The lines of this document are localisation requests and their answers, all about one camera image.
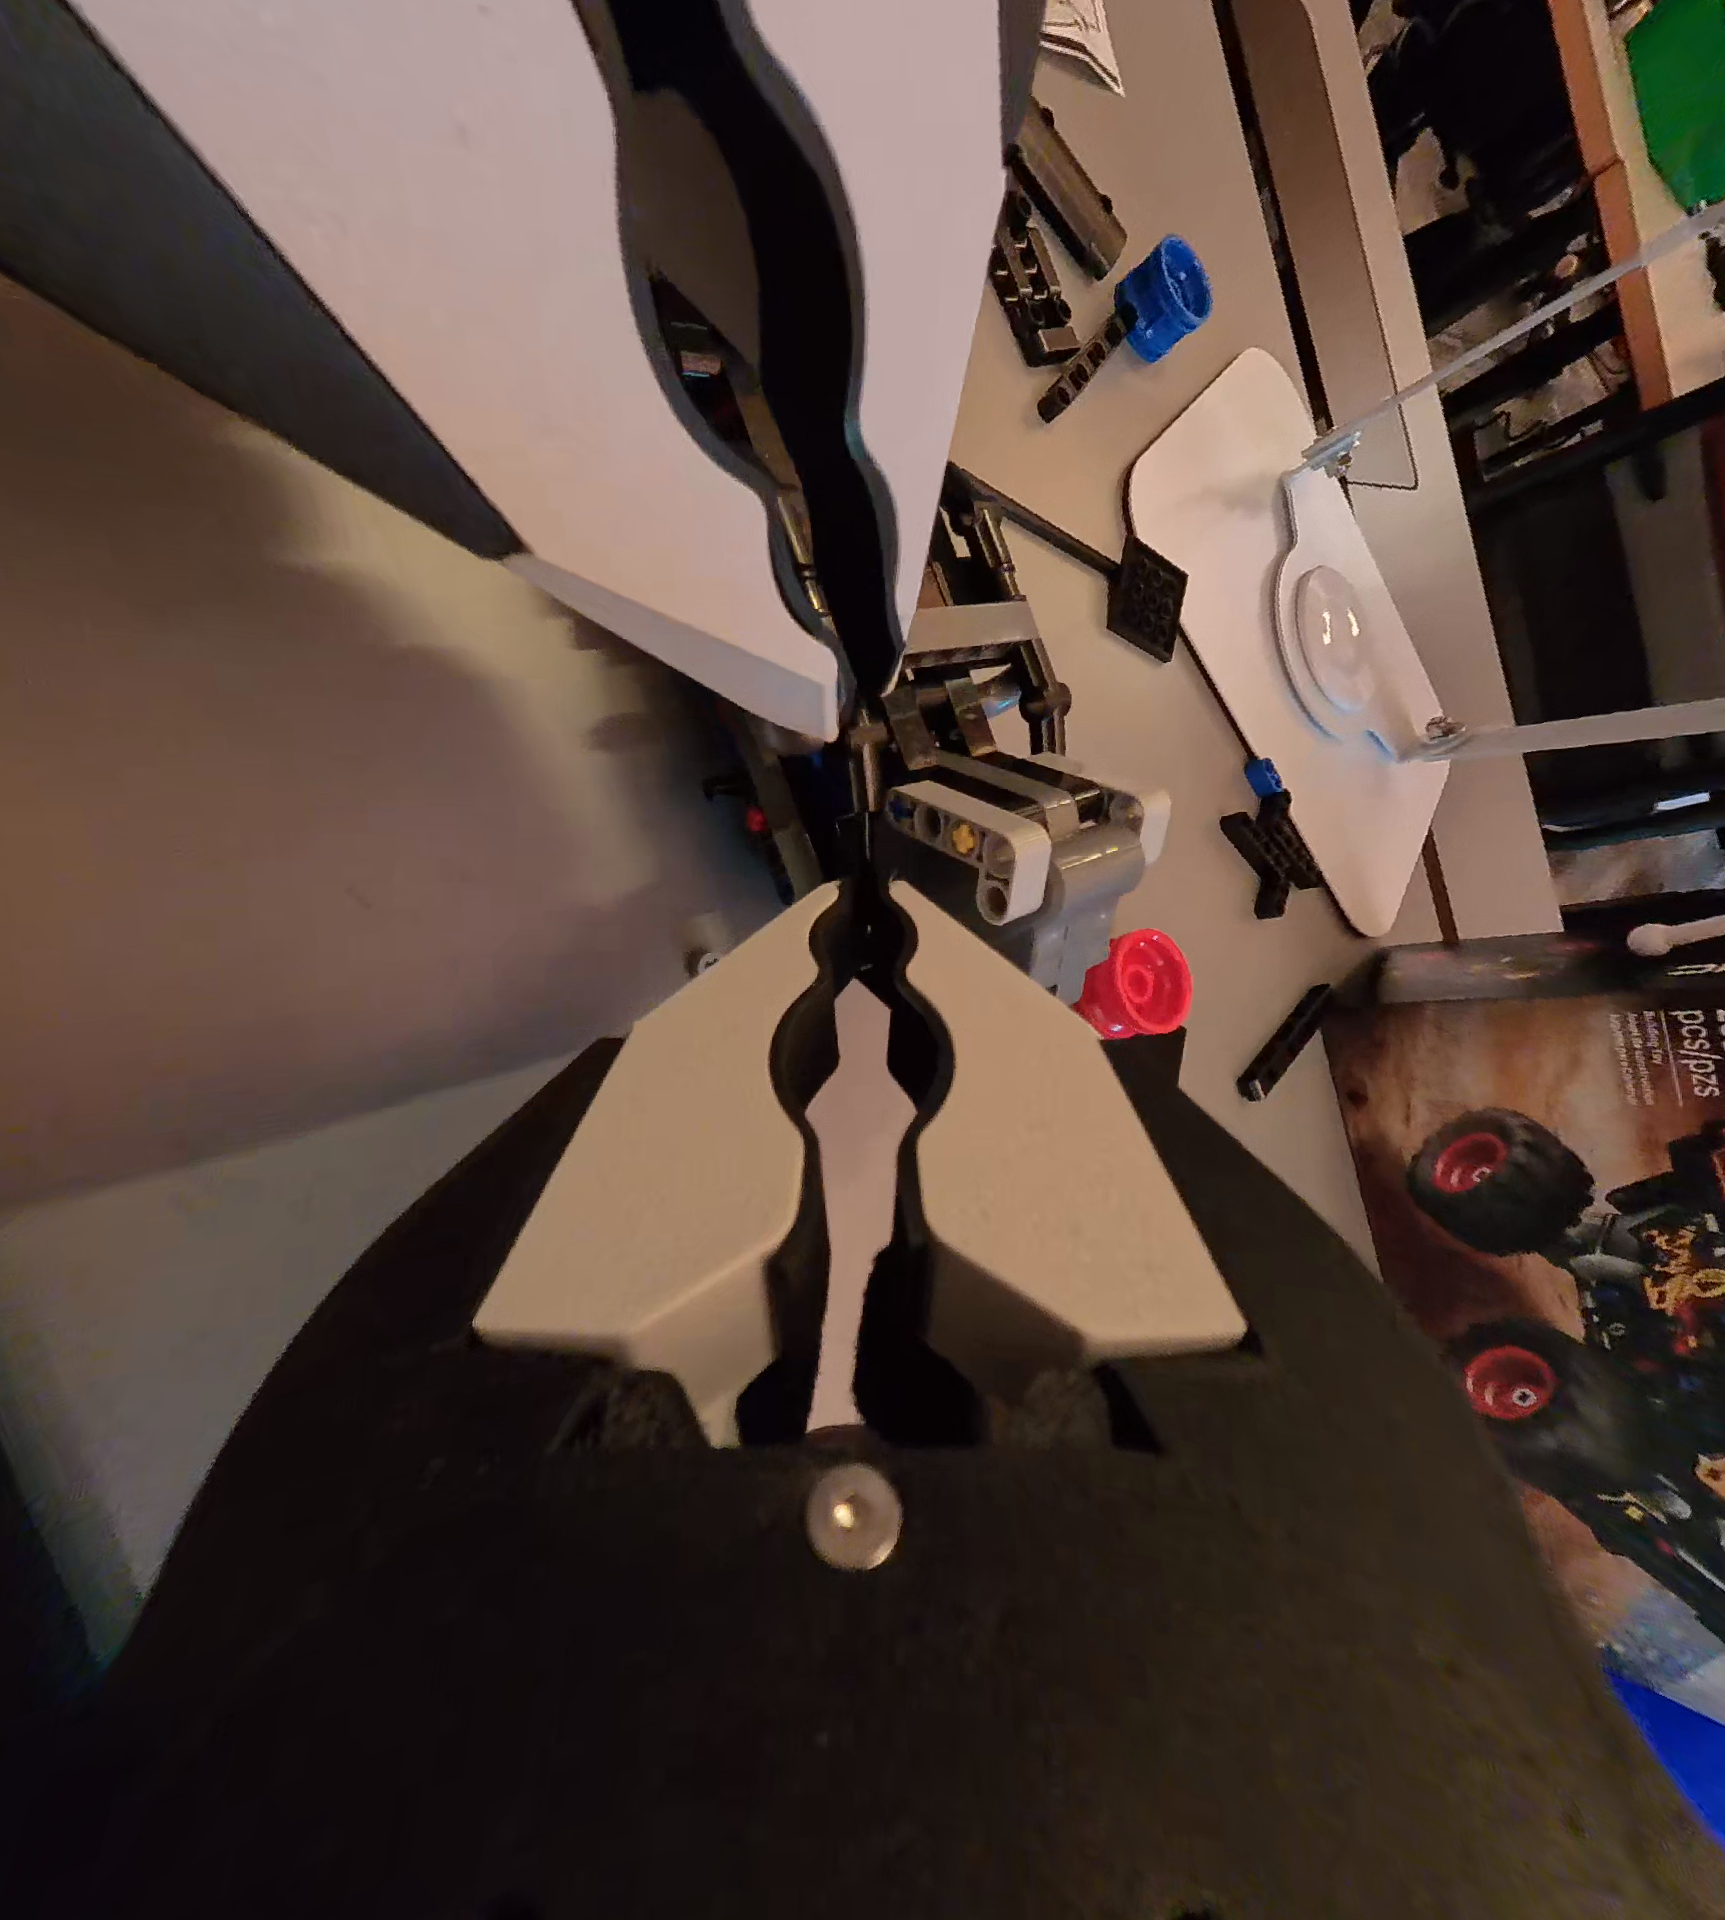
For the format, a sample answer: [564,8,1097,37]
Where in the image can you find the black bent beam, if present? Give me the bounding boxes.
[1219,810,1327,919]

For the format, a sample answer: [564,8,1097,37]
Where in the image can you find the thick black beam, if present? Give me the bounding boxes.
[1237,981,1337,1103]

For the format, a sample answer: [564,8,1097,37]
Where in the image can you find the red wheel rim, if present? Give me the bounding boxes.
[1072,930,1195,1040]

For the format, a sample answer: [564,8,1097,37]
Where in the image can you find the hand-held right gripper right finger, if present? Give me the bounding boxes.
[885,877,1249,1429]

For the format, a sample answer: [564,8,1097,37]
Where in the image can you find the white stand base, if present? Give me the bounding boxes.
[1125,347,1453,940]

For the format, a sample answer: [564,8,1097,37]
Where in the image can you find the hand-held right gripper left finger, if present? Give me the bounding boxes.
[474,877,853,1438]

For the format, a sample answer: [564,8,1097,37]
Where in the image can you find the toy brick vehicle chassis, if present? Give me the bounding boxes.
[646,275,1176,1004]

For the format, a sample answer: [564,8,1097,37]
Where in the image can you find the toy set box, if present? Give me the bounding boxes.
[1324,936,1725,1720]

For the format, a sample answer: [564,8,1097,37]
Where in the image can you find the black square plate brick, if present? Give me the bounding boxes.
[1106,532,1190,662]

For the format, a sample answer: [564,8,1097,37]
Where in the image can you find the black cylinder brick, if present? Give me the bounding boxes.
[1008,104,1127,282]

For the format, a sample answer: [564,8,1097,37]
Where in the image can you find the black frame brick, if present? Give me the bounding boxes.
[989,186,1080,369]

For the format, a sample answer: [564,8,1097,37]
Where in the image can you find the black holed beam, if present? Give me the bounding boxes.
[1035,306,1141,426]

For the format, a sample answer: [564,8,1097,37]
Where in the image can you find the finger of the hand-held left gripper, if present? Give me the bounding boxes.
[66,0,845,748]
[604,0,1048,696]

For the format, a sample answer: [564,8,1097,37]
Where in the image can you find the blue wheel rim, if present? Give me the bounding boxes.
[1115,233,1213,366]

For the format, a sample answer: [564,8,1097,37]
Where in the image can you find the green object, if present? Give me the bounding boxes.
[1624,0,1725,211]

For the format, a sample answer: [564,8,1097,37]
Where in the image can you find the grey desk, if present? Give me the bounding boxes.
[0,0,1568,1652]

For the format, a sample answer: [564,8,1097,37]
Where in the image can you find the long black axle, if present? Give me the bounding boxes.
[945,463,1122,579]

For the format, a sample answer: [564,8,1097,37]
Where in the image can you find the black straight beam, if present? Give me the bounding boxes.
[1253,786,1320,887]

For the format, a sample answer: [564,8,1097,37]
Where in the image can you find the dark rectangular desk panel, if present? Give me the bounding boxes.
[1229,0,1418,489]

